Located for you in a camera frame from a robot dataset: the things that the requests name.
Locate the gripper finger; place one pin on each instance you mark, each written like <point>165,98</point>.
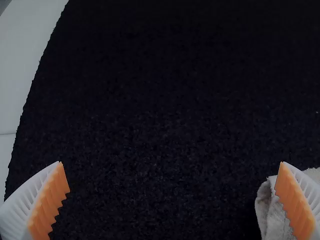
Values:
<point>302,200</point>
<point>22,210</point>

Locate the pale towel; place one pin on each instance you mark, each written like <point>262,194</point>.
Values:
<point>265,212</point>

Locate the black mat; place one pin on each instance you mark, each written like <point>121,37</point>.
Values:
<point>160,100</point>

